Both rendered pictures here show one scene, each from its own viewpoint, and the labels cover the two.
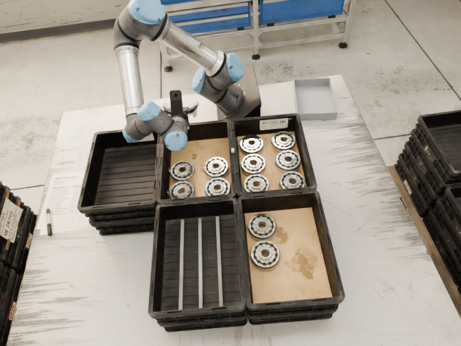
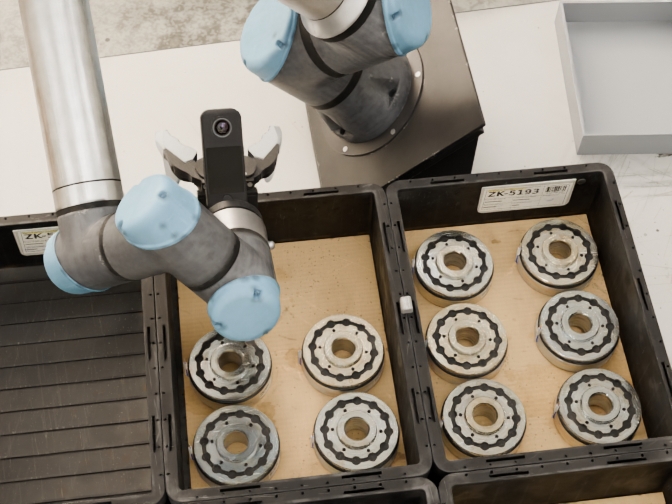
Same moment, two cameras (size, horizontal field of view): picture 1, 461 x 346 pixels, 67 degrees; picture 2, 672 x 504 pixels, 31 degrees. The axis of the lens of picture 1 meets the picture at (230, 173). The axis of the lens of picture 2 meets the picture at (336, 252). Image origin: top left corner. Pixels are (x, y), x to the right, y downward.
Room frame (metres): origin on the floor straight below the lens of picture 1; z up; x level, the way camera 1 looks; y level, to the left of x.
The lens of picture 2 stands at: (0.21, 0.21, 2.23)
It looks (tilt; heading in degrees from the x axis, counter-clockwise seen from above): 59 degrees down; 349
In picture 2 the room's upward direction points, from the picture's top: 3 degrees clockwise
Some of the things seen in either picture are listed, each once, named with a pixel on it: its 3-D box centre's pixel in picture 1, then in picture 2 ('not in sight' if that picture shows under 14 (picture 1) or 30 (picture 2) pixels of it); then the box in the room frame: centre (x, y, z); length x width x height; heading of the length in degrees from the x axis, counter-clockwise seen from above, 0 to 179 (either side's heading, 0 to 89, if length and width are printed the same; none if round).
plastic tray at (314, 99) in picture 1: (313, 98); (630, 75); (1.36, -0.49, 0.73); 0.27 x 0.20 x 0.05; 173
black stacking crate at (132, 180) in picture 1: (127, 174); (38, 379); (0.90, 0.43, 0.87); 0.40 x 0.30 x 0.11; 178
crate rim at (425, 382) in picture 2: (270, 152); (528, 310); (0.88, -0.17, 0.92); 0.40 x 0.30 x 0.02; 178
